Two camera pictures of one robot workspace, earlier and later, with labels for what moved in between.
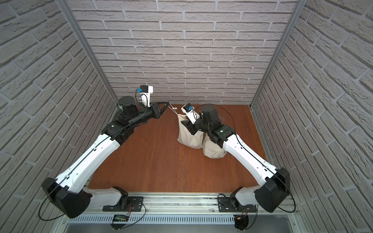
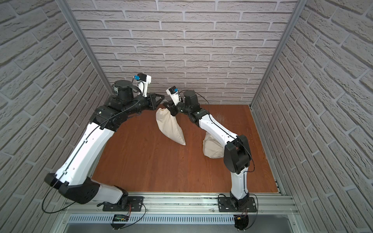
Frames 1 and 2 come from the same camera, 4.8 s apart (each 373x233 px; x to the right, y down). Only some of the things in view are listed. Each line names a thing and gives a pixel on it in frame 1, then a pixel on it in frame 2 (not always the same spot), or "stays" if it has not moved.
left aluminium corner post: (64, 5) stays
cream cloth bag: (211, 149) stays
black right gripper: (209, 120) -> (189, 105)
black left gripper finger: (166, 103) -> (154, 103)
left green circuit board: (119, 221) stays
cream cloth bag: (186, 138) -> (169, 125)
